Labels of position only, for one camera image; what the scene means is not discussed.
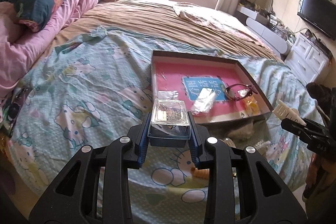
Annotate red ball earrings bag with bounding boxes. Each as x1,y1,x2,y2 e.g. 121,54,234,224
191,88,217,114

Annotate clear box with blue base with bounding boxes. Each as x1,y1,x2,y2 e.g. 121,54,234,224
147,98,191,148

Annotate dark red strap watch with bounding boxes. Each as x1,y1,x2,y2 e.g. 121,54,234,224
224,84,258,101

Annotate yellow orange earring bag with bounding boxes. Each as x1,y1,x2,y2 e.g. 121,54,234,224
243,95,260,117

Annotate white drawer cabinet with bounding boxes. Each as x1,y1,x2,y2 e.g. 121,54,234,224
285,34,331,84

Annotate light blue cartoon blanket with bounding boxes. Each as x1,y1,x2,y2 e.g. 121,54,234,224
9,27,323,223

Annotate dark shallow cardboard box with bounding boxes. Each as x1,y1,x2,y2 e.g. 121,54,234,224
151,51,273,124

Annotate small white earring bag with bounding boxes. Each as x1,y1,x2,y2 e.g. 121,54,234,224
157,90,179,100

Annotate white grey low cabinet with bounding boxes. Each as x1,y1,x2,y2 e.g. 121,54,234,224
234,5,291,60

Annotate black flat television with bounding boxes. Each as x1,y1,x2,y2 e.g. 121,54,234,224
297,0,336,40

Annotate pink floral cloth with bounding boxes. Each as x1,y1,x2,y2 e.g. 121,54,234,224
173,2,265,47

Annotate pink quilt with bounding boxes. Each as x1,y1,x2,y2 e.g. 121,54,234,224
0,0,98,99

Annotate tan bed sheet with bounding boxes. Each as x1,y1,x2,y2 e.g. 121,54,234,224
42,0,280,61

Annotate orange spiral hair tie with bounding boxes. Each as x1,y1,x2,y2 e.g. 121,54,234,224
191,165,211,181

